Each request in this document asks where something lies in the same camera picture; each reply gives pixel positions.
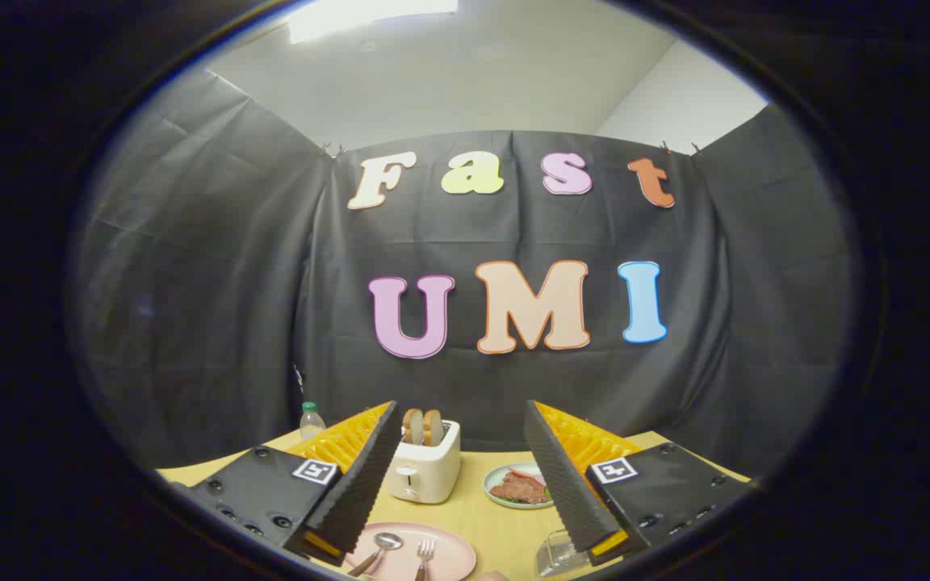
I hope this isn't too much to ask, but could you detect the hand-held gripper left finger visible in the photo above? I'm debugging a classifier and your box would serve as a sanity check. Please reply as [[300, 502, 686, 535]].
[[170, 401, 403, 567]]

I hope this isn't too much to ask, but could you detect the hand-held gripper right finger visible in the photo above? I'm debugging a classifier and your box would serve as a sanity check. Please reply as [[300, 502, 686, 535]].
[[523, 399, 752, 566]]

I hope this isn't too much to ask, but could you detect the brown steak piece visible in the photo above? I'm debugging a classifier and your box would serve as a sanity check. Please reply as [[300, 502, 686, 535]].
[[489, 470, 551, 505]]

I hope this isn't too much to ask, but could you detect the white toaster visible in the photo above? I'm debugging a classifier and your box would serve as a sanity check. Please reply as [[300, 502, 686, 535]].
[[387, 420, 462, 505]]

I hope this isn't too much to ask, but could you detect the pale green food plate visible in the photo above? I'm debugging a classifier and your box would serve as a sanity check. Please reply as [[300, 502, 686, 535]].
[[484, 462, 555, 510]]

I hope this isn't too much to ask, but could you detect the pink plate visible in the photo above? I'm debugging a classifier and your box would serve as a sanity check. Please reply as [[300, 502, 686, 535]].
[[344, 522, 477, 581]]

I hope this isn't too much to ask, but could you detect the wooden handled metal spoon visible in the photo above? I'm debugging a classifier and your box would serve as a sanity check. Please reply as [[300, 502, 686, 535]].
[[347, 533, 404, 577]]

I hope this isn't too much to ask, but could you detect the clear wire cutlery basket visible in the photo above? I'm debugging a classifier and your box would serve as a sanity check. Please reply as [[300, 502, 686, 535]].
[[536, 530, 591, 578]]

